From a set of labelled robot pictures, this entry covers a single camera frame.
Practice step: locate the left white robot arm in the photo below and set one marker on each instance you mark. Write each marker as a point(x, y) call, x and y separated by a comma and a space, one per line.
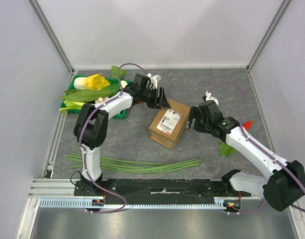
point(92, 122)

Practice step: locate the green lettuce leaf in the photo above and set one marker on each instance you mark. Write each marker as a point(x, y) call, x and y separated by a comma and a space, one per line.
point(226, 149)

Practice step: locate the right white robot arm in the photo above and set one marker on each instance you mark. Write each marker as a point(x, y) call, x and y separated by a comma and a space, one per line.
point(282, 182)

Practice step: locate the brown cardboard express box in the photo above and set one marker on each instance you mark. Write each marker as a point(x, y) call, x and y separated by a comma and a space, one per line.
point(169, 124)

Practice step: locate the green leaf behind tray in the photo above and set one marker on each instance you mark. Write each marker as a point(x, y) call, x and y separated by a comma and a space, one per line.
point(118, 73)

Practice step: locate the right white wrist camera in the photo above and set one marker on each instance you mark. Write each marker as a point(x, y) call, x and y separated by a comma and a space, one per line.
point(209, 97)

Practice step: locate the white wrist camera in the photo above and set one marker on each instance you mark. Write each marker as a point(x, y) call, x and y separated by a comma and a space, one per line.
point(153, 81)
point(209, 97)

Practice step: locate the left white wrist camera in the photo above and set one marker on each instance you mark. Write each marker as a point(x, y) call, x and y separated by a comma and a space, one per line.
point(153, 81)

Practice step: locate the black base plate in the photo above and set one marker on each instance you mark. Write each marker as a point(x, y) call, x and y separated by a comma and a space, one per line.
point(199, 187)

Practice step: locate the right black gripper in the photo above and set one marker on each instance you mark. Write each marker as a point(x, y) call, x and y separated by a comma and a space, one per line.
point(197, 119)

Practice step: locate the white eggplant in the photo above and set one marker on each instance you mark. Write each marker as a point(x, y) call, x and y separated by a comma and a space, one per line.
point(123, 83)

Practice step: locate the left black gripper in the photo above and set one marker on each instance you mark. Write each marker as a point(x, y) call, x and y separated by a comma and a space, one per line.
point(154, 104)

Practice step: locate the green bok choy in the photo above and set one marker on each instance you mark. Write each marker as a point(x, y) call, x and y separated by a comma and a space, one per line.
point(70, 107)

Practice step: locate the green leafy vegetable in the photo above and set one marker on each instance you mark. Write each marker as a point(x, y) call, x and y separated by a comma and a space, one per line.
point(91, 95)

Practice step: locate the white mushroom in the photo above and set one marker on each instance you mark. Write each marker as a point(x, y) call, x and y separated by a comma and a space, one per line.
point(101, 100)

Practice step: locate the green long beans bunch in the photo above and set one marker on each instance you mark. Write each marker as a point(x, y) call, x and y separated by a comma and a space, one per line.
point(138, 167)

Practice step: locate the white slotted cable duct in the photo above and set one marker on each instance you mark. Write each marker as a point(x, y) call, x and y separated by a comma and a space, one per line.
point(218, 204)

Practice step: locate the yellow napa cabbage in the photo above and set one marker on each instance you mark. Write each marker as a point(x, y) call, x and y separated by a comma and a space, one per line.
point(93, 82)

